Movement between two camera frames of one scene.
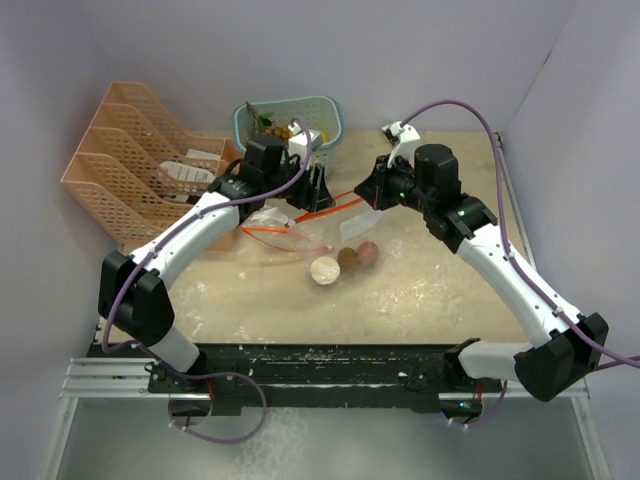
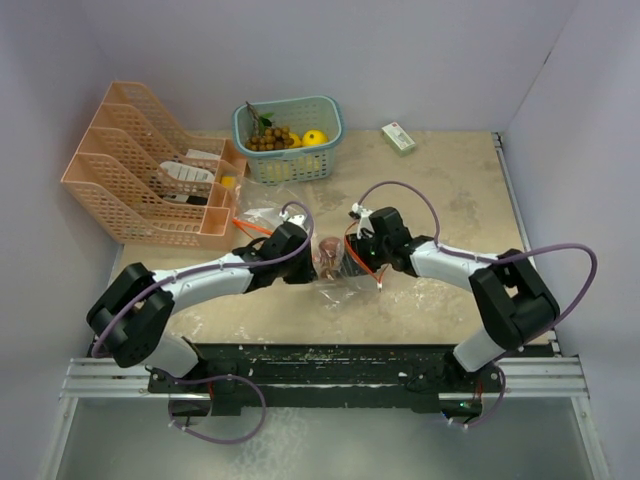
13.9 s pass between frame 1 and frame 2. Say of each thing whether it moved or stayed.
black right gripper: moved
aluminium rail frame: stayed
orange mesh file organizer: stayed
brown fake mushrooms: stayed
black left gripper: moved
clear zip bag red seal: moved
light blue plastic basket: stayed
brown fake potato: moved
